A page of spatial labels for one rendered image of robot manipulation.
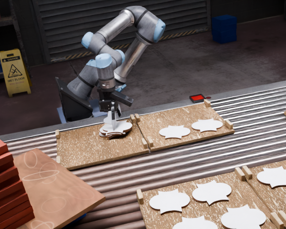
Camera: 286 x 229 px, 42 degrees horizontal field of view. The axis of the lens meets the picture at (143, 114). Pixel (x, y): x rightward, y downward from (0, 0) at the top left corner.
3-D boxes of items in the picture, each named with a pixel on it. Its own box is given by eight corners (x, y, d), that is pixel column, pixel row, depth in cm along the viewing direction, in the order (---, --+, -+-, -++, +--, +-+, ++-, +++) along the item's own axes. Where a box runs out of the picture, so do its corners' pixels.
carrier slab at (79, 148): (56, 136, 192) (56, 133, 191) (133, 120, 198) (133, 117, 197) (58, 172, 161) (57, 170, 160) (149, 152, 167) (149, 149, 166)
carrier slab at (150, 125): (134, 119, 198) (134, 116, 197) (206, 104, 205) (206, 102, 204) (150, 151, 167) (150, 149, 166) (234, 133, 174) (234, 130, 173)
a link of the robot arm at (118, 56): (110, 41, 182) (100, 48, 173) (129, 55, 181) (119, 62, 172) (104, 53, 186) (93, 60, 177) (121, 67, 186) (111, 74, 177)
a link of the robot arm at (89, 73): (81, 74, 228) (94, 56, 226) (98, 87, 228) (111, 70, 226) (76, 73, 216) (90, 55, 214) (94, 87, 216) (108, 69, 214)
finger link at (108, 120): (104, 131, 178) (104, 112, 180) (116, 130, 177) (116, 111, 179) (102, 130, 175) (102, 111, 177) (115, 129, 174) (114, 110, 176)
